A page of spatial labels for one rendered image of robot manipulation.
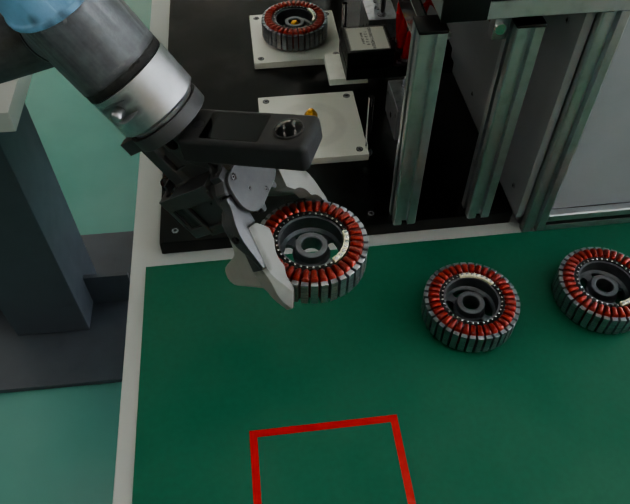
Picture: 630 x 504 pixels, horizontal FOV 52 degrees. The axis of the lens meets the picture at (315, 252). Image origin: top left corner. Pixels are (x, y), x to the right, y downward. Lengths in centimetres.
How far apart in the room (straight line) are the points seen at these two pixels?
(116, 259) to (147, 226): 96
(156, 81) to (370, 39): 44
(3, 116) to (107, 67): 66
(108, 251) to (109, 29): 140
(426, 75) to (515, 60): 9
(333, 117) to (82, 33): 55
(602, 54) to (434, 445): 44
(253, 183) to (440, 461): 35
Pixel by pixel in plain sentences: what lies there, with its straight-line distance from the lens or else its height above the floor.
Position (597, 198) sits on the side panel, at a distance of 94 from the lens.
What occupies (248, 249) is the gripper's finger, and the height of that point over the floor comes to 97.
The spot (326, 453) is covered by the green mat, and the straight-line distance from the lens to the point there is 71.
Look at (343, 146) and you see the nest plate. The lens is 95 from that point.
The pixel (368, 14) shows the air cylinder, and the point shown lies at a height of 82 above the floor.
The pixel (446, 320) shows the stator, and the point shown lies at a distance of 76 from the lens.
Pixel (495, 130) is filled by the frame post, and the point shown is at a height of 92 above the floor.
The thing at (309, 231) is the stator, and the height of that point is 90.
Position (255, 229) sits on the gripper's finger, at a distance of 58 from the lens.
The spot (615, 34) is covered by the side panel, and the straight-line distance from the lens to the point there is 75.
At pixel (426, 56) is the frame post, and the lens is 70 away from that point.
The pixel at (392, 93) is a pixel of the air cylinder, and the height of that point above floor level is 82.
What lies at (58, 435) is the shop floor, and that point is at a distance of 164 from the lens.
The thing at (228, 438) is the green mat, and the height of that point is 75.
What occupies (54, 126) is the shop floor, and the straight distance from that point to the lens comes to 239.
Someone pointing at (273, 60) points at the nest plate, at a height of 78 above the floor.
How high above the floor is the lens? 140
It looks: 50 degrees down
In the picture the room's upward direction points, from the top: straight up
